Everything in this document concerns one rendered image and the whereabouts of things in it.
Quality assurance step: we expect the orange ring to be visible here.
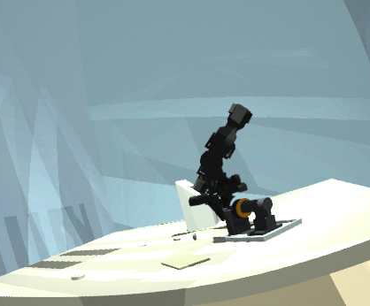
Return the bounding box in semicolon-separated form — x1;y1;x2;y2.
236;198;251;218

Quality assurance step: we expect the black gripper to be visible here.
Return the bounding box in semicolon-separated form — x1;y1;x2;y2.
189;170;248;222

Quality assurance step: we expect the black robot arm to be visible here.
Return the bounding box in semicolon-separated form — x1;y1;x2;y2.
190;103;252;195

